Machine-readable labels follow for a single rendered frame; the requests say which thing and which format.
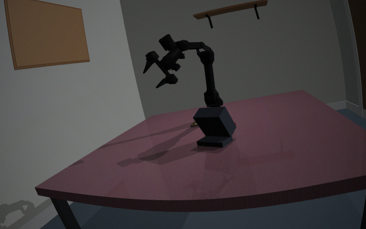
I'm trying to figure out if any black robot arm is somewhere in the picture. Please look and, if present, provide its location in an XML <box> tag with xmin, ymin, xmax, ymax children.
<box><xmin>159</xmin><ymin>34</ymin><xmax>223</xmax><ymax>107</ymax></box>

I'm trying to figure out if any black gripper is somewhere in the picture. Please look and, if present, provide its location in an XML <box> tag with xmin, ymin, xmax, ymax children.
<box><xmin>143</xmin><ymin>51</ymin><xmax>178</xmax><ymax>88</ymax></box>

